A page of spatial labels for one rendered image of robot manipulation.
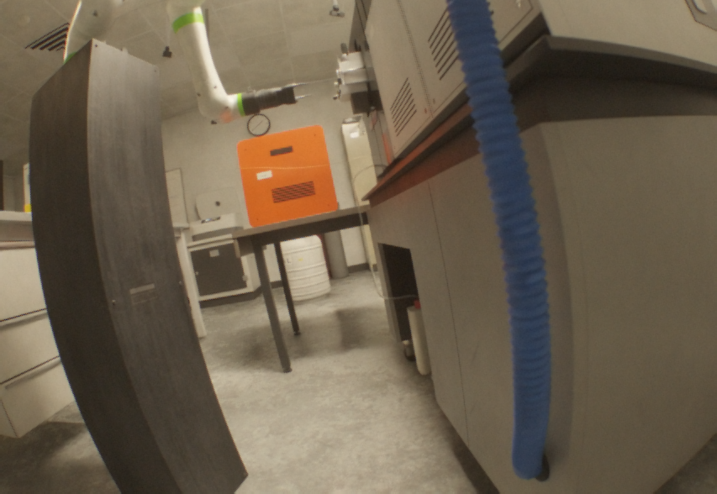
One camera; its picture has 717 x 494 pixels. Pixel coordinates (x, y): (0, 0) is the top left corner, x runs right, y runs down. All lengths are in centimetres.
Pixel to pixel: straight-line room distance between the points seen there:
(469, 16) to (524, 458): 41
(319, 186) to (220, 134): 361
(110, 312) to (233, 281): 351
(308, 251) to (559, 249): 294
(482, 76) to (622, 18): 29
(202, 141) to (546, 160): 499
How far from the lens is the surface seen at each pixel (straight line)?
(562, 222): 30
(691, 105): 56
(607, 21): 47
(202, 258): 426
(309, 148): 163
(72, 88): 88
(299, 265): 315
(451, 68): 61
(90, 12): 101
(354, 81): 133
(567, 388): 36
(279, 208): 160
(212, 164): 502
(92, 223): 72
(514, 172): 25
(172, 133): 539
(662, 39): 58
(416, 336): 133
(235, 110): 131
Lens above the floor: 63
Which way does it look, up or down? level
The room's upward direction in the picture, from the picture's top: 11 degrees counter-clockwise
